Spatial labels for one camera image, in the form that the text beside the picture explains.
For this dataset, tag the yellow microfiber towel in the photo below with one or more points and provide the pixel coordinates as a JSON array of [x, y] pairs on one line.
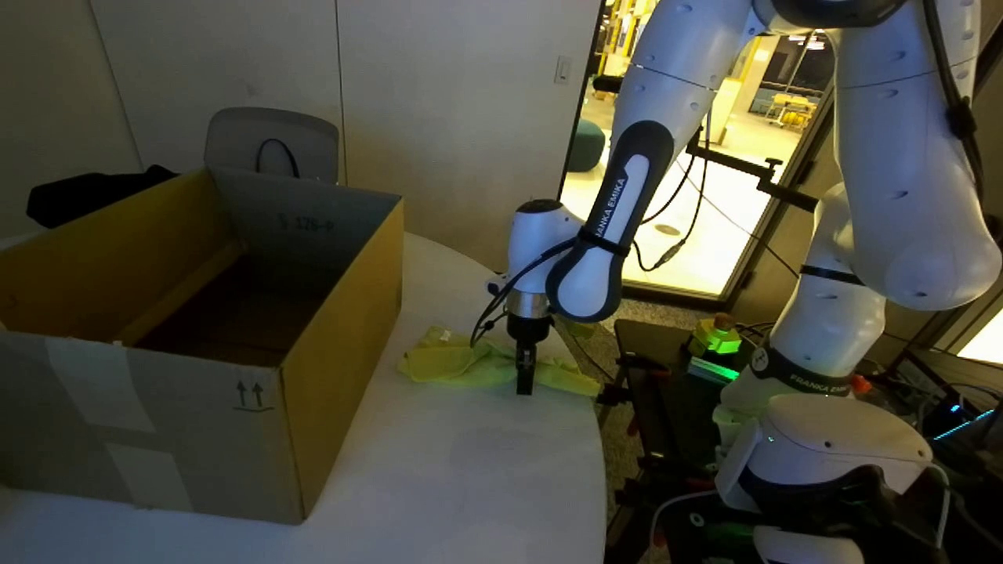
[[449, 363]]

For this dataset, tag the black crumpled garment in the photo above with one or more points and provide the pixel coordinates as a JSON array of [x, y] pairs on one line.
[[89, 193]]

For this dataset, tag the green lit control device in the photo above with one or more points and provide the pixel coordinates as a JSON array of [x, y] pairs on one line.
[[719, 346]]

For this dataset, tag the black stool in doorway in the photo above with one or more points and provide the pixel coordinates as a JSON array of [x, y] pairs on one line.
[[605, 81]]

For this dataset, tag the open brown cardboard box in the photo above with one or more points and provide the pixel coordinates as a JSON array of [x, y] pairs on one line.
[[177, 315]]

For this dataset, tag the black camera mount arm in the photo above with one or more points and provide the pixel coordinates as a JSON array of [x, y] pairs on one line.
[[755, 169]]

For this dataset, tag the green round pouf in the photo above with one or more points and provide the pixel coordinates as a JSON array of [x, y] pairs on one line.
[[585, 146]]

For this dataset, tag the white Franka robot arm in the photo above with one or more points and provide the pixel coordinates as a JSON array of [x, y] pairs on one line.
[[898, 167]]

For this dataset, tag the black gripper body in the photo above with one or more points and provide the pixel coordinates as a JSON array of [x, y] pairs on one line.
[[530, 316]]

